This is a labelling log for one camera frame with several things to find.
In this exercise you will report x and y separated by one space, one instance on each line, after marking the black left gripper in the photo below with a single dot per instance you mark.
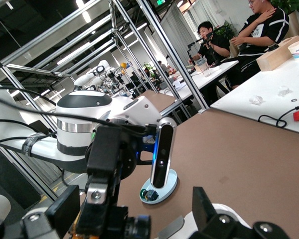
104 149

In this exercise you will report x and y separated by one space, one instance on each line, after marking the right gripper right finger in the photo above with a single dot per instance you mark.
204 214

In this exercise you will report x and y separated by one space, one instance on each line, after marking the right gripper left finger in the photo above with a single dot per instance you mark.
62 214

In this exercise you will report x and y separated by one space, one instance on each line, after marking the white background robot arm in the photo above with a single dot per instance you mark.
89 77

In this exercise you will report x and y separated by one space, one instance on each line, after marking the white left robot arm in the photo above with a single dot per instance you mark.
72 139

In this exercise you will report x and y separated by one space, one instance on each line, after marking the white box with grey clips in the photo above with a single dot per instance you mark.
229 214

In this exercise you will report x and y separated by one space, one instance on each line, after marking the wooden box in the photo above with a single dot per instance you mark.
276 57

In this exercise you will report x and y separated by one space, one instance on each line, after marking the light blue round plate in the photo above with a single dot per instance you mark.
170 184

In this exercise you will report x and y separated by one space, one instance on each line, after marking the small blue black part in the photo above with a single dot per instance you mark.
150 195

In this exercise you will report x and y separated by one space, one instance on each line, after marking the large white table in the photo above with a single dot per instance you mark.
264 117

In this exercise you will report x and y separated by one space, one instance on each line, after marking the clear plastic piece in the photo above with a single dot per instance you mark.
284 90
256 99

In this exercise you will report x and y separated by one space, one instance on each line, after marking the long white table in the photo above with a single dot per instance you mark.
209 74

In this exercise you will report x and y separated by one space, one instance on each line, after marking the clear plastic jug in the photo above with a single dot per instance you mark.
204 67

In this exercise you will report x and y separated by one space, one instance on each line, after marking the person with black hair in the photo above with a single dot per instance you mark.
214 47

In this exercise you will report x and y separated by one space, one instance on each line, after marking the white paper cup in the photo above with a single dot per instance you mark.
297 49

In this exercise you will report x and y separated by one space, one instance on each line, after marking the person in striped black shirt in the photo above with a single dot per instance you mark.
264 30

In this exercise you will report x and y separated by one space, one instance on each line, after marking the green potted plant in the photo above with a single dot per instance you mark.
286 5

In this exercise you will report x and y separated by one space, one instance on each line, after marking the aluminium profile frame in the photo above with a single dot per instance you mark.
173 49

